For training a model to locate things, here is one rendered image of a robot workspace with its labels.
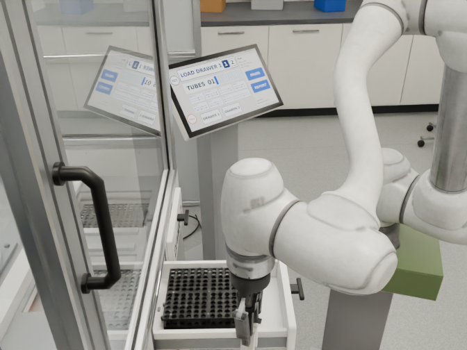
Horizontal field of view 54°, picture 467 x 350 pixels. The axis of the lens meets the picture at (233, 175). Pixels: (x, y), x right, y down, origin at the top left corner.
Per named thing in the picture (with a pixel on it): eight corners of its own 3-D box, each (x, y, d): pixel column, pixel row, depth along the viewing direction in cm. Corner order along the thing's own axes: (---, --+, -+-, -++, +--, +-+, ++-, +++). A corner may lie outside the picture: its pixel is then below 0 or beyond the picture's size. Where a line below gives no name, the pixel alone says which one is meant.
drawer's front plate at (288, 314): (281, 273, 136) (283, 245, 130) (293, 357, 112) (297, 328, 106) (275, 273, 136) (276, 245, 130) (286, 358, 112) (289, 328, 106)
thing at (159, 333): (276, 273, 134) (276, 258, 131) (285, 348, 112) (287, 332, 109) (140, 276, 134) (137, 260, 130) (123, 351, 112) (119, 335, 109)
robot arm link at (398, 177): (362, 192, 155) (371, 134, 143) (415, 212, 145) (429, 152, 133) (338, 214, 144) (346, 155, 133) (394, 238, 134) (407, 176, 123)
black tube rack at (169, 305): (249, 283, 130) (249, 267, 127) (252, 335, 115) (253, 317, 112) (171, 285, 130) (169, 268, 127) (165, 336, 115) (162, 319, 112)
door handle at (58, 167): (126, 282, 60) (103, 156, 50) (121, 297, 58) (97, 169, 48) (88, 282, 60) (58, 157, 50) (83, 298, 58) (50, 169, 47)
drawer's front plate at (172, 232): (182, 212, 163) (180, 186, 157) (174, 269, 138) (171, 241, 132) (177, 212, 163) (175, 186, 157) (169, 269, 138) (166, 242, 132)
